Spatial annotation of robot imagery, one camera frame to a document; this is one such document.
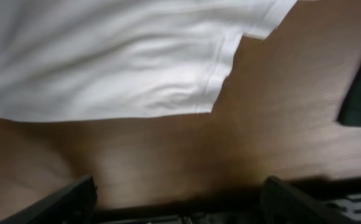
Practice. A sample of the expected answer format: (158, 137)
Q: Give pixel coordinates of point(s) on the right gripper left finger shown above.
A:
(72, 204)

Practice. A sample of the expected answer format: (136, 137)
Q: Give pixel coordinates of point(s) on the white t-shirt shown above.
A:
(73, 60)

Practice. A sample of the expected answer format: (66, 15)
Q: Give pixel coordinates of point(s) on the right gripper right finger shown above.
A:
(282, 203)

